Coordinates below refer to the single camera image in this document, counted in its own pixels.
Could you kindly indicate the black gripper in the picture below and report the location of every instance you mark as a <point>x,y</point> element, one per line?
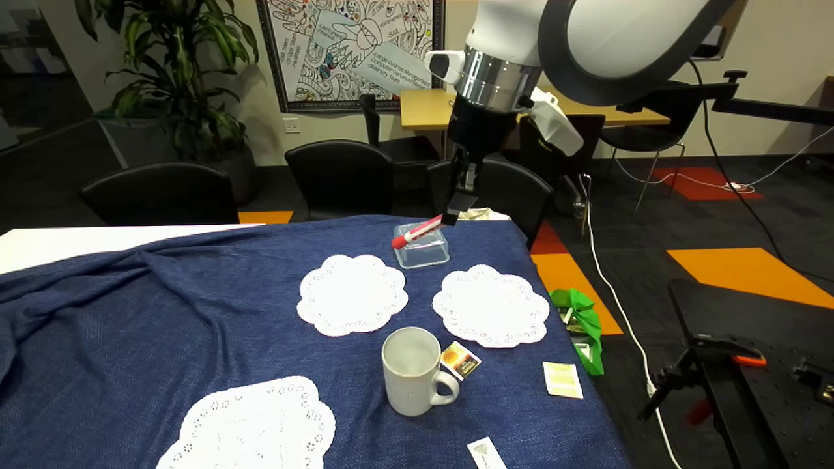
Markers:
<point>484,130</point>

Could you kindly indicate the white marker with red cap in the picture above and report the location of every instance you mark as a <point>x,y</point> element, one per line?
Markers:
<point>415,232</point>

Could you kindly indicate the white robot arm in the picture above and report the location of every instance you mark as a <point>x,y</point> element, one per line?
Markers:
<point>626,34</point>

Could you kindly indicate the white item at table edge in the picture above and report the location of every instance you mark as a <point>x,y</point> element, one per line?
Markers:
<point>485,215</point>

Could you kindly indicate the black office chair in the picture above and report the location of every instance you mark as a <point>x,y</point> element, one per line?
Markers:
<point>544,170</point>
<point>161,196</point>
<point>341,177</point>
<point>513,196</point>

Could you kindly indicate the clear plastic container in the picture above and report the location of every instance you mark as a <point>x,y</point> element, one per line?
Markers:
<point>431,257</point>

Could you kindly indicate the light wooden desk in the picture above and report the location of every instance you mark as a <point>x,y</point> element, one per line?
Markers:
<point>420,111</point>

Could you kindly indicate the white paper doily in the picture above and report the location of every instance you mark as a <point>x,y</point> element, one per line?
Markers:
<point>492,306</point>
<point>354,295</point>
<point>252,425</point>

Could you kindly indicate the white flange side module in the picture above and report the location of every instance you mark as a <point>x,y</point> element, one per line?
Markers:
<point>445,65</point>

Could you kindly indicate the orange tea bag packet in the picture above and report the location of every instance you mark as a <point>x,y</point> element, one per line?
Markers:
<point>463,361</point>

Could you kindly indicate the framed whiteboard with drawings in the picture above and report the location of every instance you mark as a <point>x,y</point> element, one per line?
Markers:
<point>366,42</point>

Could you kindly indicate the green plastic bag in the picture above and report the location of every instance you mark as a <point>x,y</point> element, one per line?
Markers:
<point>586,323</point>

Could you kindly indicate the white ceramic mug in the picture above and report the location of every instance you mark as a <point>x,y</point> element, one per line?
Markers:
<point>406,392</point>

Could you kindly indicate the white printed sugar sachet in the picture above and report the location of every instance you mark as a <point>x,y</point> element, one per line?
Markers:
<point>485,454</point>

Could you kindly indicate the green potted plant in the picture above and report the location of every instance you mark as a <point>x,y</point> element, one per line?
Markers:
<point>186,52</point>

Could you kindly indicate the blue denim table cloth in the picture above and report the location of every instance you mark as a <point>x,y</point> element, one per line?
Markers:
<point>173,330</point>

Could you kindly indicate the black stand board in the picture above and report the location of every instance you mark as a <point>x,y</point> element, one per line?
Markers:
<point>764,425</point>

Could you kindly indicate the small black device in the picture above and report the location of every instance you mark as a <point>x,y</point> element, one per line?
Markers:
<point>816,378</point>

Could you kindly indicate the black stereo camera bar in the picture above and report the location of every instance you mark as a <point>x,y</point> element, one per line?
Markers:
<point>715,42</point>

